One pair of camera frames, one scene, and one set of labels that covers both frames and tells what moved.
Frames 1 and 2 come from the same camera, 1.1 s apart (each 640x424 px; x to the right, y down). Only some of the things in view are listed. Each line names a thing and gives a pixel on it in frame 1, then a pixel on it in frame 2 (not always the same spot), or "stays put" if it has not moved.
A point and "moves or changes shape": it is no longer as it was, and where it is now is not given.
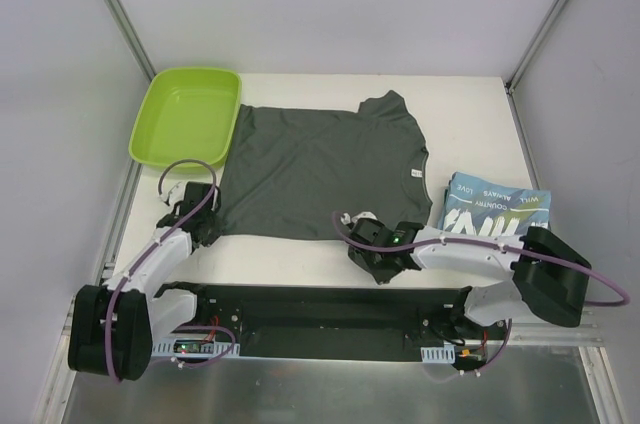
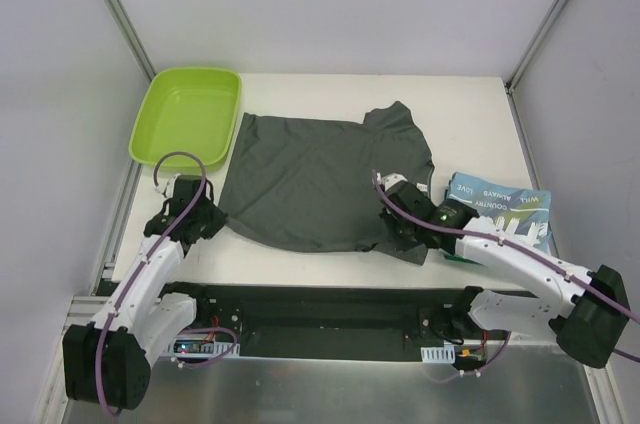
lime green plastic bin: [189, 113] stays put
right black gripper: [364, 242] → [400, 226]
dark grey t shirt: [289, 170] moves or changes shape
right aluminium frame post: [551, 19] stays put
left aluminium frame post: [117, 9] stays put
